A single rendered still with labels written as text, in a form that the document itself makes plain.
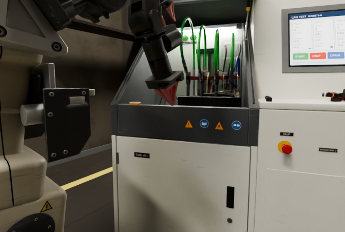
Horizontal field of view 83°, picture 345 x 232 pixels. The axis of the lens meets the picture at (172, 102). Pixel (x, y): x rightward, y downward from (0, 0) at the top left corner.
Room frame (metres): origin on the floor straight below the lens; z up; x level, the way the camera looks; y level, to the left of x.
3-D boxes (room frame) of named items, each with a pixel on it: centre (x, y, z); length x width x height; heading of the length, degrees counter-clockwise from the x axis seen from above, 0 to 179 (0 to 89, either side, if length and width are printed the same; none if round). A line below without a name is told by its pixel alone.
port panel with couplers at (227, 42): (1.33, -0.39, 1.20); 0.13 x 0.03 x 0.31; 74
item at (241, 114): (0.91, -0.03, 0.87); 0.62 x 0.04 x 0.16; 74
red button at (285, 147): (0.75, -0.45, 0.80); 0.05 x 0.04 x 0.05; 74
